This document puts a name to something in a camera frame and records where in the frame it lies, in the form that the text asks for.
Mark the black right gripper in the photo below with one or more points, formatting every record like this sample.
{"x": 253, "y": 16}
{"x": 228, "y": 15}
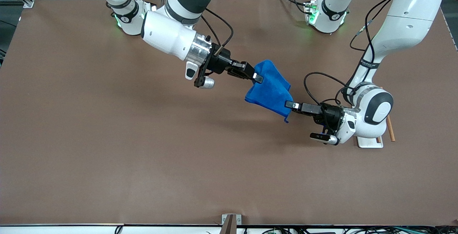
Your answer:
{"x": 219, "y": 63}

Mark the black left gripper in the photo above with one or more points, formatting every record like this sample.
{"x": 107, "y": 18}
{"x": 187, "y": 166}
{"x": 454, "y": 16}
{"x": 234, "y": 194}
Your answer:
{"x": 331, "y": 113}

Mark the blue microfibre towel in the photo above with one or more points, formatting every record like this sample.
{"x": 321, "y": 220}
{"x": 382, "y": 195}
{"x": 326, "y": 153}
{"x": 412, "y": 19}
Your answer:
{"x": 270, "y": 89}

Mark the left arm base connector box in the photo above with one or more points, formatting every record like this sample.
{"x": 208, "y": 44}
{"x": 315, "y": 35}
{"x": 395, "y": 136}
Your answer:
{"x": 310, "y": 12}

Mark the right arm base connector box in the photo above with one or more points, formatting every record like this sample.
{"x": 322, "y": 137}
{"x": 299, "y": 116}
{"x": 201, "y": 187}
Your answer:
{"x": 152, "y": 8}

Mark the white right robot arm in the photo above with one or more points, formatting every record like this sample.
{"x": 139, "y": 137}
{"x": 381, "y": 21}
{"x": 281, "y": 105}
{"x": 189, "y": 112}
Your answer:
{"x": 168, "y": 35}

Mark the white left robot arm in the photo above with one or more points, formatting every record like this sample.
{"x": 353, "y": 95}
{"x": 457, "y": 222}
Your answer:
{"x": 404, "y": 19}

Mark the white rack base plate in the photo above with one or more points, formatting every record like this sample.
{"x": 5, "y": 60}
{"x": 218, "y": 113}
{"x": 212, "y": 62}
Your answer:
{"x": 368, "y": 142}

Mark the metal table edge bracket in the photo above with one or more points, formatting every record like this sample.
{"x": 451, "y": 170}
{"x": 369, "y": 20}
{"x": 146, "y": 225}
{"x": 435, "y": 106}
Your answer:
{"x": 229, "y": 225}

